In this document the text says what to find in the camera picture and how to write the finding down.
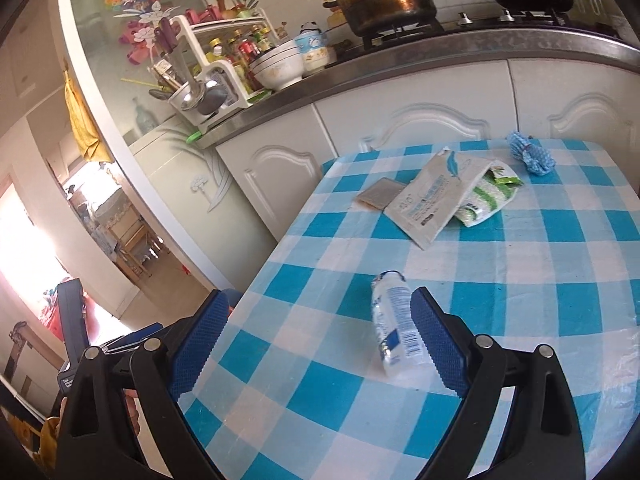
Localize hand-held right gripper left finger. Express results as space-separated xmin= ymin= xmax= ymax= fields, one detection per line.
xmin=52 ymin=287 xmax=233 ymax=480

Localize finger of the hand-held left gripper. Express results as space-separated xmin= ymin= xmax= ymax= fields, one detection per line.
xmin=97 ymin=322 xmax=168 ymax=356

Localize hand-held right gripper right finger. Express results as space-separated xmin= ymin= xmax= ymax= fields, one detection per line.
xmin=409 ymin=285 xmax=587 ymax=480

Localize capless white plastic bottle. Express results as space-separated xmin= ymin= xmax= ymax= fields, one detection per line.
xmin=371 ymin=270 xmax=436 ymax=381

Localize green striped sponge cloth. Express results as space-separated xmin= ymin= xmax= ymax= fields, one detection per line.
xmin=452 ymin=180 xmax=516 ymax=228

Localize person's left hand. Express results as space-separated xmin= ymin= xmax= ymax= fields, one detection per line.
xmin=124 ymin=389 xmax=142 ymax=433

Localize wooden chair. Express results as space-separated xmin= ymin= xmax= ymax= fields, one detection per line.
xmin=107 ymin=217 xmax=166 ymax=286

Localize blue white checkered tablecloth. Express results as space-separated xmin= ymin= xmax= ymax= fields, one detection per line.
xmin=177 ymin=137 xmax=640 ymax=480

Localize white feather print packet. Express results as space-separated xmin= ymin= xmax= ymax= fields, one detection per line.
xmin=384 ymin=147 xmax=496 ymax=251

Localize grey flat pouch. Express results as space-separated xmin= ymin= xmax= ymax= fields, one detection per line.
xmin=356 ymin=177 xmax=406 ymax=209

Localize white cabinet door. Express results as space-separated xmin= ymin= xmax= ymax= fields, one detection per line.
xmin=215 ymin=105 xmax=343 ymax=243
xmin=314 ymin=59 xmax=522 ymax=171
xmin=507 ymin=57 xmax=640 ymax=143

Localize yellow hanging cloth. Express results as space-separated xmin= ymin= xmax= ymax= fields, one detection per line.
xmin=62 ymin=70 xmax=113 ymax=163

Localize blue mesh cloth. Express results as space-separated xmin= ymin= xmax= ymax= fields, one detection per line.
xmin=506 ymin=131 xmax=557 ymax=177

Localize steel ladle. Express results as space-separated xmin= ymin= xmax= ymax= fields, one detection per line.
xmin=150 ymin=77 xmax=228 ymax=113

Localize stack of white bowls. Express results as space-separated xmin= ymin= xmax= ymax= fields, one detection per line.
xmin=248 ymin=40 xmax=305 ymax=92

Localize steel-edged kitchen counter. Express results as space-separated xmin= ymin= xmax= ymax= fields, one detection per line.
xmin=195 ymin=25 xmax=640 ymax=150

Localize white utensil rack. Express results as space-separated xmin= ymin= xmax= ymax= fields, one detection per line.
xmin=167 ymin=7 xmax=278 ymax=128

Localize gas stove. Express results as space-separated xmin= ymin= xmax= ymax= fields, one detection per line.
xmin=330 ymin=7 xmax=616 ymax=61

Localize panda print blue jar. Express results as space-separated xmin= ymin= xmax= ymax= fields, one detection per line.
xmin=294 ymin=24 xmax=331 ymax=73

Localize flower wall stickers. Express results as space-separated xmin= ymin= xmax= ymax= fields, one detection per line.
xmin=112 ymin=0 xmax=183 ymax=68

